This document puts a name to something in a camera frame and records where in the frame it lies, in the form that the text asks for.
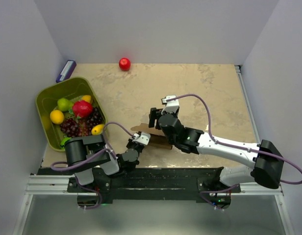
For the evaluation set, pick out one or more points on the purple white small box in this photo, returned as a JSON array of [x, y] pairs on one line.
[[66, 71]]

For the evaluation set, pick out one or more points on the yellow mango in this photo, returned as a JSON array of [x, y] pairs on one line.
[[98, 129]]

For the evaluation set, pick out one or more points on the olive green plastic bin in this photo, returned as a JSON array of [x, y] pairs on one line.
[[46, 101]]

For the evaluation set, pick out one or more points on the yellow lemon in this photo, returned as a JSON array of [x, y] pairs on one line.
[[56, 117]]

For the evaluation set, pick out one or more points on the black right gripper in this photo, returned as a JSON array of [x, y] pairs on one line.
[[154, 114]]

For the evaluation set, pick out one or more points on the small orange fruit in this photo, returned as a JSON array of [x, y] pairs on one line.
[[87, 98]]

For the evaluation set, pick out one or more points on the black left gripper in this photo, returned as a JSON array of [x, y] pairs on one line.
[[131, 142]]

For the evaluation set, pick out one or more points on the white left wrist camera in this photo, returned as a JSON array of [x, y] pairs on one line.
[[141, 138]]

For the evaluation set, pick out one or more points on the red dragon fruit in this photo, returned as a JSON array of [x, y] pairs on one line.
[[82, 109]]

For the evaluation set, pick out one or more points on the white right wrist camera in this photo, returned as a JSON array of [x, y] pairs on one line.
[[171, 104]]

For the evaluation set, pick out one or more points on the red apple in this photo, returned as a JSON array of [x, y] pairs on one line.
[[124, 64]]

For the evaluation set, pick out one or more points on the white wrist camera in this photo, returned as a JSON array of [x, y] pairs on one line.
[[171, 104], [141, 138]]

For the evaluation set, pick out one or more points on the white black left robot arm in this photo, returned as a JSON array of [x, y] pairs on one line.
[[85, 153]]

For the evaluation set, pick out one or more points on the brown cardboard paper box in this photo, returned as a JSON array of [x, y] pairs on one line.
[[157, 139]]

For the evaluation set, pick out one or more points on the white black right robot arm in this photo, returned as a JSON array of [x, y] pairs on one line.
[[260, 163]]

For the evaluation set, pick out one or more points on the dark purple grapes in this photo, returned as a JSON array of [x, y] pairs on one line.
[[79, 127]]

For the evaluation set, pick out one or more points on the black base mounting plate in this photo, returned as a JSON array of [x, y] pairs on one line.
[[183, 184]]

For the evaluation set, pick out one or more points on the green pear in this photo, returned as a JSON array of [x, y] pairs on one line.
[[64, 104]]

